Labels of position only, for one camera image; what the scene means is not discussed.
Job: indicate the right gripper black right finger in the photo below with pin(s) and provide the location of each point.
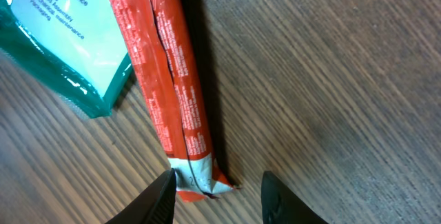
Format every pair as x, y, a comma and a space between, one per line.
280, 205

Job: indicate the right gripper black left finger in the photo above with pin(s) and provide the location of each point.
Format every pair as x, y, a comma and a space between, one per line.
154, 205

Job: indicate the red stick sachet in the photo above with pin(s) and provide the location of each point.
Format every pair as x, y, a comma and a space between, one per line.
157, 39

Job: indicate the green gloves package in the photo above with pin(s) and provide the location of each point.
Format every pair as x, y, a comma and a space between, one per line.
74, 47

